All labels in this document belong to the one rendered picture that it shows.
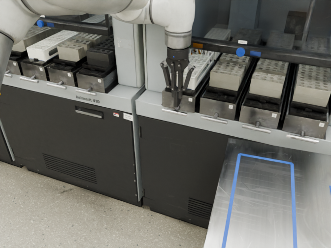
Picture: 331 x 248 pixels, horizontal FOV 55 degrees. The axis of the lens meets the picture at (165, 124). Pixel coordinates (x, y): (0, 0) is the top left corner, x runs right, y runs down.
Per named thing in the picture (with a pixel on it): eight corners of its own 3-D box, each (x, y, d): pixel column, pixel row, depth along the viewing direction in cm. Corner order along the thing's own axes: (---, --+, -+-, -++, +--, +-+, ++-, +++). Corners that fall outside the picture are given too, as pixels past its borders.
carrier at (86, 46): (91, 55, 148) (89, 43, 145) (88, 57, 147) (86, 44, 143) (70, 51, 152) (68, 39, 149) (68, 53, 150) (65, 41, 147)
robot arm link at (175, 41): (170, 23, 110) (170, 40, 113) (160, 31, 103) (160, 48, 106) (195, 26, 107) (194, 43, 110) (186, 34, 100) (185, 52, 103)
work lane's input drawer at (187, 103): (209, 47, 179) (210, 32, 174) (233, 51, 174) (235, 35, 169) (157, 111, 123) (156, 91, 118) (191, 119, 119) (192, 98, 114)
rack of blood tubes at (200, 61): (193, 60, 148) (193, 47, 144) (214, 63, 144) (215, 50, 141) (169, 88, 125) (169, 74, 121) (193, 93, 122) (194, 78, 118)
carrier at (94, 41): (99, 50, 153) (97, 38, 150) (96, 51, 152) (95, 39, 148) (79, 47, 157) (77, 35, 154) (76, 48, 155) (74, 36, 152)
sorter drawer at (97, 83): (145, 38, 192) (144, 23, 187) (166, 41, 188) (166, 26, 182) (72, 92, 136) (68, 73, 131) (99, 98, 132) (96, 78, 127)
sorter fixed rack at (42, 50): (68, 40, 170) (66, 28, 167) (83, 42, 167) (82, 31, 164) (28, 60, 148) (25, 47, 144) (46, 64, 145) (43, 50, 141)
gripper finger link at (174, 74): (174, 63, 110) (170, 62, 110) (173, 91, 116) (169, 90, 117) (178, 59, 113) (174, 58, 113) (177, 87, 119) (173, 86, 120)
